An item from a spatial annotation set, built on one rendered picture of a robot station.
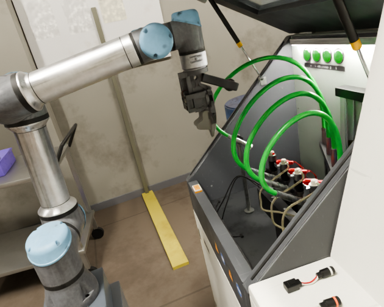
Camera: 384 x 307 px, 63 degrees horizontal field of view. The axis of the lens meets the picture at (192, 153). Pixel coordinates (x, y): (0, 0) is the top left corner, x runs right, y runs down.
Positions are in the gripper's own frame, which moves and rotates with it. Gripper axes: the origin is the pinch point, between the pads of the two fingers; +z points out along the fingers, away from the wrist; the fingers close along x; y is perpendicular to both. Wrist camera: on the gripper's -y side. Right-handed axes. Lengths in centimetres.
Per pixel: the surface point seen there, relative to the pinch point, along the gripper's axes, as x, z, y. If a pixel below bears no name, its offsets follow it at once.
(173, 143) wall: -226, 78, -10
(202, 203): -11.1, 30.0, 6.5
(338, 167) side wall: 32.9, 4.8, -19.0
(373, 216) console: 44.4, 11.0, -18.3
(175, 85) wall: -227, 20, -27
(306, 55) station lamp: -19, -13, -45
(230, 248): 17.6, 30.0, 6.0
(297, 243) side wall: 34.8, 20.2, -6.3
